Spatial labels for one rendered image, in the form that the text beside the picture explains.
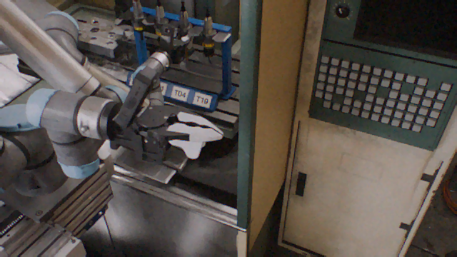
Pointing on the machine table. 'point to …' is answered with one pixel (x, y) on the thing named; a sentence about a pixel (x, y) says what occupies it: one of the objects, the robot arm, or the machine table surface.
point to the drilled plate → (113, 50)
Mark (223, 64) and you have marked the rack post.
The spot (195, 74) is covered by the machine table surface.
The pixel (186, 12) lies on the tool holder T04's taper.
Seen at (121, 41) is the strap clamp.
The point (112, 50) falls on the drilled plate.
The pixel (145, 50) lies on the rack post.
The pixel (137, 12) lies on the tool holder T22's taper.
